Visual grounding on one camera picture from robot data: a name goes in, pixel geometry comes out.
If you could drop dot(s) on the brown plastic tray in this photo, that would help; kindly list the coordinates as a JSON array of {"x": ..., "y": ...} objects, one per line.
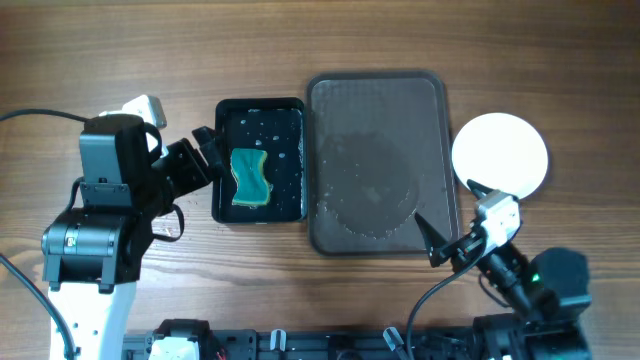
[{"x": 378, "y": 154}]

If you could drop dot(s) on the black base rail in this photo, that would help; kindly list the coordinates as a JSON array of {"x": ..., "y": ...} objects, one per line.
[{"x": 434, "y": 344}]

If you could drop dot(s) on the white plate top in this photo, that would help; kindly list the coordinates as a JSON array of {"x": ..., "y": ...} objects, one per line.
[{"x": 501, "y": 151}]

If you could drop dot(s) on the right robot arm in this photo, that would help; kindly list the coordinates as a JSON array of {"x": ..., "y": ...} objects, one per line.
[{"x": 545, "y": 296}]

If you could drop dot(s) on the black rectangular tray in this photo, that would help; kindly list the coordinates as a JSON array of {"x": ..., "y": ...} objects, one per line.
[{"x": 277, "y": 126}]

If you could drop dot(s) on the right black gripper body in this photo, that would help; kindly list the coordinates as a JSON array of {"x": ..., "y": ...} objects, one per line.
[{"x": 468, "y": 250}]

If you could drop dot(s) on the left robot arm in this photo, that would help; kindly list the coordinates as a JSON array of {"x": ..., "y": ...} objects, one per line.
[{"x": 93, "y": 252}]

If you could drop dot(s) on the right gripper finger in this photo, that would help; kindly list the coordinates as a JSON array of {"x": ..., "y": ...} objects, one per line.
[
  {"x": 433, "y": 240},
  {"x": 478, "y": 190}
]

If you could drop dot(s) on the green yellow sponge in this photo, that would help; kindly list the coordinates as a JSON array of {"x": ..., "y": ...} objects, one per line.
[{"x": 252, "y": 187}]

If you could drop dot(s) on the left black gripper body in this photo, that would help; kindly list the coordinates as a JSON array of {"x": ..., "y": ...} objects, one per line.
[{"x": 181, "y": 170}]

